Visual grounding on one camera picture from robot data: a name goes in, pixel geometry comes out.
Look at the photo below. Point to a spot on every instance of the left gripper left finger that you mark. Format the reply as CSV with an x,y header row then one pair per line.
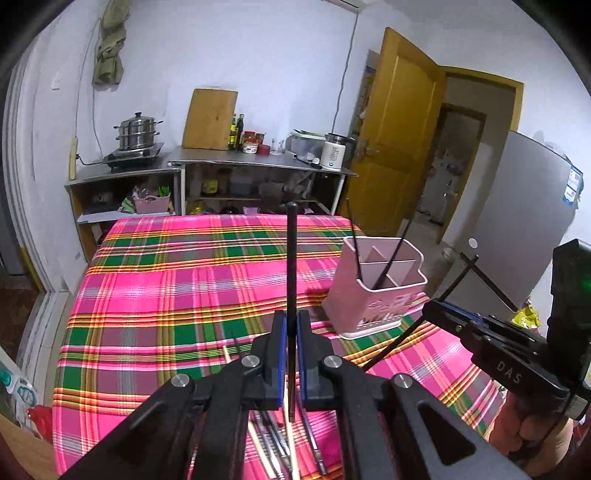
x,y
271,350

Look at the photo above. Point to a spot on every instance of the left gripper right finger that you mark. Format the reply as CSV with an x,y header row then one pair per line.
x,y
317,393

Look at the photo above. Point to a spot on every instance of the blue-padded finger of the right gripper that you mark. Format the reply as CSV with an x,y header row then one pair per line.
x,y
457,312

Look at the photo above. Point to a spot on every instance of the metal kitchen counter table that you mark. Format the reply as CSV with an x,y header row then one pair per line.
x,y
258,167

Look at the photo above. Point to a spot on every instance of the person's right hand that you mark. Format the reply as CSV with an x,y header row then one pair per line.
x,y
510,431

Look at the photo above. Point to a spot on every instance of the grey refrigerator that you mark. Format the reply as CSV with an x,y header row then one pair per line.
x,y
531,205

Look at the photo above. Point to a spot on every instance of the pink plastic utensil holder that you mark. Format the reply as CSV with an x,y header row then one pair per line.
x,y
354,308

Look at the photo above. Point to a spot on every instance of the pink plaid tablecloth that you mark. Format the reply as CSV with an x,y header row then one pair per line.
x,y
165,296

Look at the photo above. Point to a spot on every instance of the pink storage basket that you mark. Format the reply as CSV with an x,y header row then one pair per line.
x,y
151,204

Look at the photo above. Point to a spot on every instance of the white electric kettle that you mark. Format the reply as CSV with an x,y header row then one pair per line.
x,y
334,151

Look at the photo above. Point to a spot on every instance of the clear plastic storage box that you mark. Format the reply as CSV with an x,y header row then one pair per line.
x,y
305,146

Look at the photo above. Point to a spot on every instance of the clear drinking glass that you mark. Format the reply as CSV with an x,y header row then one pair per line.
x,y
276,147

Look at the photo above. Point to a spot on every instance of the yellow-label oil bottle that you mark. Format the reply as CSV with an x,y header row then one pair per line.
x,y
233,132

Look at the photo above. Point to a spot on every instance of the red-lid condiment jar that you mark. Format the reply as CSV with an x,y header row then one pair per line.
x,y
253,143

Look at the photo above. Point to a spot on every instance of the yellow wooden door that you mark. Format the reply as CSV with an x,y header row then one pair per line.
x,y
396,137

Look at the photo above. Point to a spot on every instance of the dark oil bottle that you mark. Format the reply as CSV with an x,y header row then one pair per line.
x,y
240,124

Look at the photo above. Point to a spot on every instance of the low wooden shelf cabinet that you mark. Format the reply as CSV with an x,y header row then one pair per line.
x,y
100,197

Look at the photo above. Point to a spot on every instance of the wooden cutting board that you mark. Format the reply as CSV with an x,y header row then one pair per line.
x,y
208,119

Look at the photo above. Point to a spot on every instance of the black induction cooker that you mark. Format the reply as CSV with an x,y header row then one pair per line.
x,y
120,160

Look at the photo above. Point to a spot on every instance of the stainless steel steamer pot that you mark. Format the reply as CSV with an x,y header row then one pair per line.
x,y
137,132

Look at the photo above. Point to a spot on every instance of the yellow power strip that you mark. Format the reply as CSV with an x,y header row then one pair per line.
x,y
72,158

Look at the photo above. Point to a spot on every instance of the green hanging cloth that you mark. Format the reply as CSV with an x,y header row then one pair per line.
x,y
108,68

